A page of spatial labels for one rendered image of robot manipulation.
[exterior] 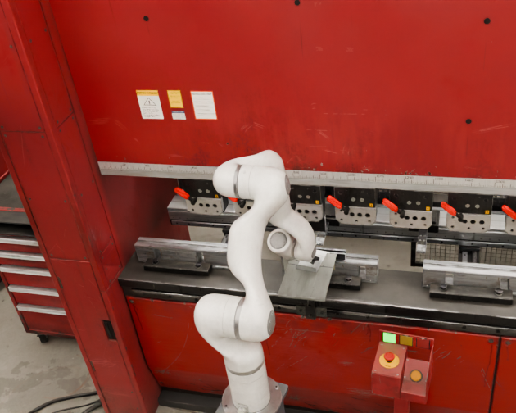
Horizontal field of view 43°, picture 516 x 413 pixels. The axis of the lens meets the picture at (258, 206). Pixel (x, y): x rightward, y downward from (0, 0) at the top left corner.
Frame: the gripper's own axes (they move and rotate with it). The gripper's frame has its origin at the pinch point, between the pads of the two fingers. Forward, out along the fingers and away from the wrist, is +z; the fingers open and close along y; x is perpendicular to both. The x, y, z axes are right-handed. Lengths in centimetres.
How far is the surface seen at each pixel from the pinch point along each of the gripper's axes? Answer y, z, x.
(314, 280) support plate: -5.2, 2.1, 7.4
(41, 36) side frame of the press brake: 83, -79, -46
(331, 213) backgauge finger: 1.5, 23.7, -23.9
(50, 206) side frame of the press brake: 93, -38, 5
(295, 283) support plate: 1.5, -0.1, 10.2
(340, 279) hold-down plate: -10.4, 17.8, 3.4
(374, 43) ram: -25, -55, -63
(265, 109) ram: 13, -41, -43
